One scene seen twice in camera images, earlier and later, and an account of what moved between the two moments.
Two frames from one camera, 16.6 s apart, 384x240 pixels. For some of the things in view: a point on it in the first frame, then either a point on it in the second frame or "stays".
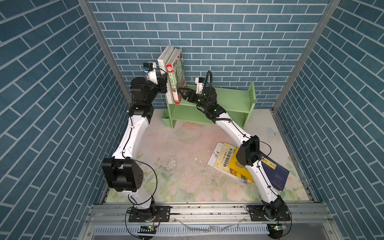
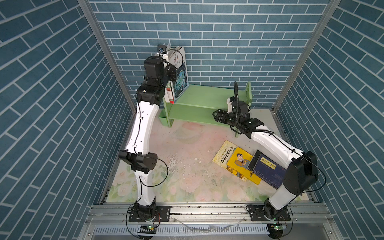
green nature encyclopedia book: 175,67 to 169,94
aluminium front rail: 105,221 stays
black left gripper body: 159,87 to 171,77
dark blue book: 277,174 stays
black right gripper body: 198,100 to 226,118
